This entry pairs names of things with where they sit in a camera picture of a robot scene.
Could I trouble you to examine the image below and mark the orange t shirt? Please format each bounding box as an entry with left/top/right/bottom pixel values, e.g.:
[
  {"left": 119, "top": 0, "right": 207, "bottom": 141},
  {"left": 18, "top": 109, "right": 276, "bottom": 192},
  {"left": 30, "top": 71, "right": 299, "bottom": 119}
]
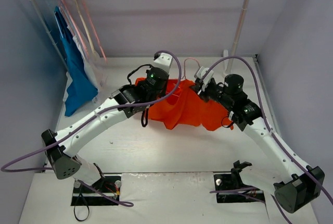
[{"left": 141, "top": 79, "right": 234, "bottom": 131}]

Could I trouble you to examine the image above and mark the pink wire hanger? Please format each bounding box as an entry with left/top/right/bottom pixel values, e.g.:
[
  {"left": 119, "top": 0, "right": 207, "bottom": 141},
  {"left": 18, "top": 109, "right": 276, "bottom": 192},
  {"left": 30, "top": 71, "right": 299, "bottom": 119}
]
[{"left": 182, "top": 57, "right": 200, "bottom": 80}]

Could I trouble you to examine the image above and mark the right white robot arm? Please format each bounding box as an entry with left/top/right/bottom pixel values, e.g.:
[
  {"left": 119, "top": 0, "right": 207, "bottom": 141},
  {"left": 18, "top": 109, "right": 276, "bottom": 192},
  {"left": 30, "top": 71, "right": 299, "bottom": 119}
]
[{"left": 192, "top": 74, "right": 325, "bottom": 214}]

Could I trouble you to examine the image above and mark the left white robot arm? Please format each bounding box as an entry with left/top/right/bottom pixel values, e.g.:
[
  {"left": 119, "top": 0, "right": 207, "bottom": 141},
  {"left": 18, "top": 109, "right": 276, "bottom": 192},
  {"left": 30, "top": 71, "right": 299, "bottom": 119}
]
[{"left": 41, "top": 64, "right": 170, "bottom": 193}]

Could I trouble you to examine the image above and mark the white t shirt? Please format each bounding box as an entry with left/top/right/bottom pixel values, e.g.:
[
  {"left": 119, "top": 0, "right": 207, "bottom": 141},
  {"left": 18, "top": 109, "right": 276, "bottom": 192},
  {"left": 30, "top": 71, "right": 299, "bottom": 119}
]
[{"left": 72, "top": 29, "right": 107, "bottom": 104}]

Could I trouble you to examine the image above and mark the blue t shirt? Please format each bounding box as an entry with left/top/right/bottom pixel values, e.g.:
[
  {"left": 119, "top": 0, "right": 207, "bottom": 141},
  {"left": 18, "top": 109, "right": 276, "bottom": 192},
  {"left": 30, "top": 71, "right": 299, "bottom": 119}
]
[{"left": 54, "top": 7, "right": 98, "bottom": 117}]

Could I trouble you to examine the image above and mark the beige wooden hanger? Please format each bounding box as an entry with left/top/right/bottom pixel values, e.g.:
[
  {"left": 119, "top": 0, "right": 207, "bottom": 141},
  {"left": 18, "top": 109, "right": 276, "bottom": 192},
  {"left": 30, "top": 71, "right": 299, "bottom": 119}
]
[{"left": 73, "top": 0, "right": 96, "bottom": 60}]

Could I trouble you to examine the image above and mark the pink plastic hanger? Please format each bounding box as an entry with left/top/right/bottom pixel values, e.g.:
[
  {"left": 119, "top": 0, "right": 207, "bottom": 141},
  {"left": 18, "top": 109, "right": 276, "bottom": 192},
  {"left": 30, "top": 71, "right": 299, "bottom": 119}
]
[{"left": 81, "top": 0, "right": 107, "bottom": 63}]

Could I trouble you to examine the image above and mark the light pink hanger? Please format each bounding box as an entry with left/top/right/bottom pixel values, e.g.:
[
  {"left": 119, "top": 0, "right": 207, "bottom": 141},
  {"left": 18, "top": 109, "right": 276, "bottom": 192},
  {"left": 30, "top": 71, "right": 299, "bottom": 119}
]
[{"left": 60, "top": 0, "right": 90, "bottom": 59}]

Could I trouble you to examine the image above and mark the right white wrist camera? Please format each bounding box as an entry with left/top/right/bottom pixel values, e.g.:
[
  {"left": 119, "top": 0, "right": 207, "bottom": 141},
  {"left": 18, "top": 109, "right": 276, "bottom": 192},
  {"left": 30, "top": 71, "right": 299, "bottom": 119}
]
[{"left": 194, "top": 66, "right": 214, "bottom": 92}]

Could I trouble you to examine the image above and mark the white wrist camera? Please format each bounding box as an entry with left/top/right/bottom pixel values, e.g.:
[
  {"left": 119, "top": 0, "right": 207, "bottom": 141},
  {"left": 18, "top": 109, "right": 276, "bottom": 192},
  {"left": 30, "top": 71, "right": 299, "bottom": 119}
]
[
  {"left": 152, "top": 53, "right": 173, "bottom": 74},
  {"left": 194, "top": 66, "right": 214, "bottom": 92}
]

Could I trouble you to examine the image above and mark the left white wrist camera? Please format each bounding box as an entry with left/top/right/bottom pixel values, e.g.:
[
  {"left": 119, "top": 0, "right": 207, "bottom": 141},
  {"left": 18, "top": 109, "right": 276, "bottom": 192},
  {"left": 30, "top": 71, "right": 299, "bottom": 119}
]
[{"left": 152, "top": 53, "right": 173, "bottom": 74}]

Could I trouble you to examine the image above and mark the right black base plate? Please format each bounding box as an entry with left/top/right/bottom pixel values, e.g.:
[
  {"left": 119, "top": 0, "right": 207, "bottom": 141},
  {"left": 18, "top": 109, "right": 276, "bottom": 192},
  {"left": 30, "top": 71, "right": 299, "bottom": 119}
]
[{"left": 213, "top": 161, "right": 265, "bottom": 204}]

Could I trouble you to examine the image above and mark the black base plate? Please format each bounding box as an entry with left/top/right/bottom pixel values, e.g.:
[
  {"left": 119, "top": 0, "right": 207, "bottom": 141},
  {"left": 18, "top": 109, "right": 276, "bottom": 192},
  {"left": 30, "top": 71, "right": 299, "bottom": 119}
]
[
  {"left": 70, "top": 173, "right": 122, "bottom": 206},
  {"left": 213, "top": 161, "right": 265, "bottom": 204}
]

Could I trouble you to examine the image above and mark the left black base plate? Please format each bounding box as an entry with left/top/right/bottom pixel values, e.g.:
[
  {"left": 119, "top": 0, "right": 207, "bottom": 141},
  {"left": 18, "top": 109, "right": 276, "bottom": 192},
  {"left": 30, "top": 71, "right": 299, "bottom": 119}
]
[{"left": 70, "top": 173, "right": 122, "bottom": 206}]

